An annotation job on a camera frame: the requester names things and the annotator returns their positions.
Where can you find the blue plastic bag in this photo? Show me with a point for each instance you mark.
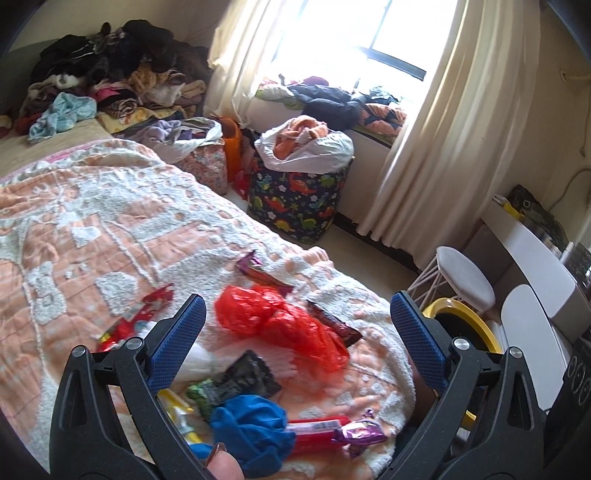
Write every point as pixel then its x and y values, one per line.
pixel 254 429

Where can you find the long cream curtain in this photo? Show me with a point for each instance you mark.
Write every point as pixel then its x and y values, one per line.
pixel 443 138

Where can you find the red plastic bag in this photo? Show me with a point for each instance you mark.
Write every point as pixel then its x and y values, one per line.
pixel 277 323

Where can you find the yellow box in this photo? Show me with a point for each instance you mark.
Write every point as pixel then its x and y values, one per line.
pixel 513 210

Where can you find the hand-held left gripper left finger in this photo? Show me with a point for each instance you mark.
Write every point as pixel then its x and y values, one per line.
pixel 178 341

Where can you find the dark patterned bag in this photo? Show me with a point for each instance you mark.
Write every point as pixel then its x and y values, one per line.
pixel 535 212

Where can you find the red snack wrapper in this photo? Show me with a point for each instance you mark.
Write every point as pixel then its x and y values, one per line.
pixel 124 327

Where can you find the heap of dark garments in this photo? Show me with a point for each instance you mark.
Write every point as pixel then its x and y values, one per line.
pixel 332 99

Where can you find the white and purple garments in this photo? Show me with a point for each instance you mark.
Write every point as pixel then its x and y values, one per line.
pixel 171 134

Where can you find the white plastic bag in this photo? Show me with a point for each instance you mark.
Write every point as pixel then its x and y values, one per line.
pixel 314 150

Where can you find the pile of clothes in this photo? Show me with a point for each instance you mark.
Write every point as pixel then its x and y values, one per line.
pixel 134 60

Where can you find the light blue garment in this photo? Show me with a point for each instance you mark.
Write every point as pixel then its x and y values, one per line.
pixel 60 113

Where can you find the white vanity desk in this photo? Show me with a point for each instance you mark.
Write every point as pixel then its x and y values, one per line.
pixel 526 249

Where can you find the short cream curtain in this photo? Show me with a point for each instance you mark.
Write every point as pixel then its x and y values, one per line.
pixel 240 55

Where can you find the red candy bar wrapper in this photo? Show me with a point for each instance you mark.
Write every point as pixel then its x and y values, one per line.
pixel 314 431

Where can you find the peach and white blanket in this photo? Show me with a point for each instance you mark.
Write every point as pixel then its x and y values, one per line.
pixel 92 207

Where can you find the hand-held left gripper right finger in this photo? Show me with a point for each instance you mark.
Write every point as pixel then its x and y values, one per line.
pixel 418 341

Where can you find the window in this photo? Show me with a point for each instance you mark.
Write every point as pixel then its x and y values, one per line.
pixel 378 27

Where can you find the orange cloth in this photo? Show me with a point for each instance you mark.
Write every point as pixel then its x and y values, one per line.
pixel 295 134

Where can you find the yellow wrapper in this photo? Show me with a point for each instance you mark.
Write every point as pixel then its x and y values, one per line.
pixel 178 413

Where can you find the small red bag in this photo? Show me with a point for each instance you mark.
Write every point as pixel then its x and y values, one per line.
pixel 241 184

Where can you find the beige bed sheet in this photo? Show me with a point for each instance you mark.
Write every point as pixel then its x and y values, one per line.
pixel 60 143

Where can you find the purple snack wrapper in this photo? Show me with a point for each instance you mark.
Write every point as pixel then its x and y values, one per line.
pixel 258 274

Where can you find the purple foil wrapper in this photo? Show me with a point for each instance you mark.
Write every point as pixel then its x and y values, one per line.
pixel 360 434

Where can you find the black and green wrapper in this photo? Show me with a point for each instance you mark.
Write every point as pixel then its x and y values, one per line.
pixel 244 374

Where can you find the pink floral storage bag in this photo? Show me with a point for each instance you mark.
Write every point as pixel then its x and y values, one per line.
pixel 205 164

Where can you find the orange bag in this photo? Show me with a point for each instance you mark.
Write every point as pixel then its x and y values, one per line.
pixel 231 143

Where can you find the dark brown snack wrapper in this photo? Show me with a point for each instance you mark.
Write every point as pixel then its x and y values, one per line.
pixel 332 323

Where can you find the yellow rimmed black bin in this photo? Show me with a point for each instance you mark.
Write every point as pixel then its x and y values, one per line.
pixel 455 304

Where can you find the dinosaur print storage basket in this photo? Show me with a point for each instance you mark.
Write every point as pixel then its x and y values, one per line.
pixel 295 203

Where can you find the person's left hand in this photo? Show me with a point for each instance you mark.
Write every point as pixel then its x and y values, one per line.
pixel 225 467

